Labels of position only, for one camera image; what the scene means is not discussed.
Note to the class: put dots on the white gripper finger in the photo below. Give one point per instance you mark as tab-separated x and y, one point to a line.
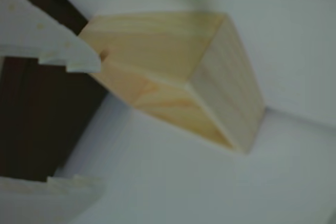
34	35
39	203

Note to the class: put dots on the light wooden open box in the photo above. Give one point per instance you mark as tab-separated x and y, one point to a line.
157	51

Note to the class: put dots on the dark brown furniture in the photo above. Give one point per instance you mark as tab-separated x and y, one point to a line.
39	116

